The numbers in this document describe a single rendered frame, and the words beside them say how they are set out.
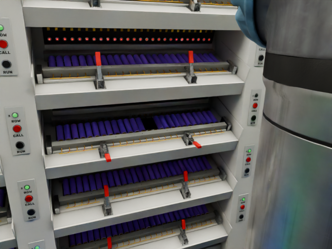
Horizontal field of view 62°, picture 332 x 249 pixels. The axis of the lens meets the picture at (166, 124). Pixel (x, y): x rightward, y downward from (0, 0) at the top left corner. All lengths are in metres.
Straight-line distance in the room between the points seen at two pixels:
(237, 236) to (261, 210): 1.03
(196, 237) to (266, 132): 0.98
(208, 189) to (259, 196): 0.86
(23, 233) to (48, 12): 0.58
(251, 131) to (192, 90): 0.28
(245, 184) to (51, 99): 0.72
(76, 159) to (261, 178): 0.68
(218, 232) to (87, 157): 0.60
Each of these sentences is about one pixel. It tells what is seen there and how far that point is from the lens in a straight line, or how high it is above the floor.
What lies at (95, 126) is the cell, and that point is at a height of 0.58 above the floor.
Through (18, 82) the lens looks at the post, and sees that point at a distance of 0.74.
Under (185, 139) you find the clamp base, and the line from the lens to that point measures 0.89.
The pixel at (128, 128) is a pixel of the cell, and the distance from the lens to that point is 0.88.
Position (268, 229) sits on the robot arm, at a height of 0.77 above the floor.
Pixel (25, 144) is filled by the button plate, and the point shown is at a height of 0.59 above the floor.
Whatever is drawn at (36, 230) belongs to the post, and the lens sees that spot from 0.91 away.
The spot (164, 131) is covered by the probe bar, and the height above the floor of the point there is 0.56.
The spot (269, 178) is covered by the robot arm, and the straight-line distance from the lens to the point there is 0.16.
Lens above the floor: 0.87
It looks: 19 degrees down
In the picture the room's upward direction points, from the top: 1 degrees clockwise
